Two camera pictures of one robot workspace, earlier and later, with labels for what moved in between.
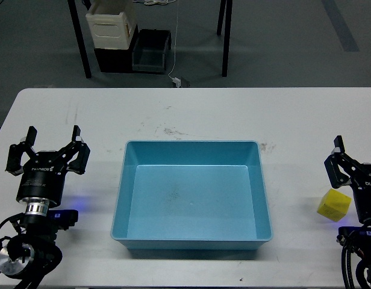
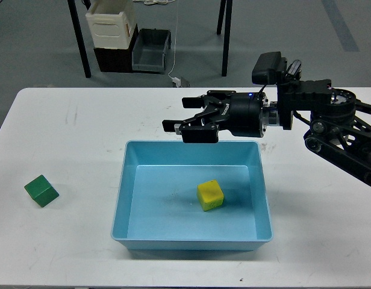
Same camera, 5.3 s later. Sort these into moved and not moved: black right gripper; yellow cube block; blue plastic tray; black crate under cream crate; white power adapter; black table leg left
Moved: black right gripper; yellow cube block
Not moved: black crate under cream crate; black table leg left; blue plastic tray; white power adapter
